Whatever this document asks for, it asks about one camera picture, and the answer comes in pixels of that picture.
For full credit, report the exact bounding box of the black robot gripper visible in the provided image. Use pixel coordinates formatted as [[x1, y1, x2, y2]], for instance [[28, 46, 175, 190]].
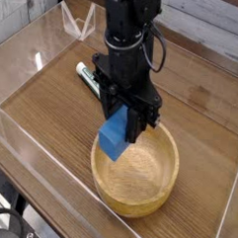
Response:
[[92, 25, 167, 143]]

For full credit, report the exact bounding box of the blue foam block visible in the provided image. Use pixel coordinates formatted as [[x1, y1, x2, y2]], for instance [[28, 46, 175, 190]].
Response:
[[99, 106, 129, 161]]

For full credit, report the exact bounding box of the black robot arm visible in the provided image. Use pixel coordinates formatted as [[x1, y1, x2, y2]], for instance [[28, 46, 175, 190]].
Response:
[[92, 0, 167, 143]]

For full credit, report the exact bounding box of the brown wooden bowl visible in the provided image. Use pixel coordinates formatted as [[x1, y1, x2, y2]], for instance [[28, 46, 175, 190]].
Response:
[[90, 124, 180, 218]]

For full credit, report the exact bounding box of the green white marker pen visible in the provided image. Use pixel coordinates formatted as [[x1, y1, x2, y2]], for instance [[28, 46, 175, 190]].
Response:
[[76, 61, 100, 98]]

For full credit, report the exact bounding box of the clear acrylic tray wall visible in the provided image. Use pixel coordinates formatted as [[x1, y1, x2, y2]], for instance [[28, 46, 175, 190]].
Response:
[[0, 11, 238, 238]]

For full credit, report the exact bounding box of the black metal table frame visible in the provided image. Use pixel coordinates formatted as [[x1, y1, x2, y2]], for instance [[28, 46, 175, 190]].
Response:
[[0, 171, 40, 238]]

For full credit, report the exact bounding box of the black cable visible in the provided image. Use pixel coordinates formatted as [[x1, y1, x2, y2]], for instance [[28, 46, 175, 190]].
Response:
[[0, 206, 26, 238]]

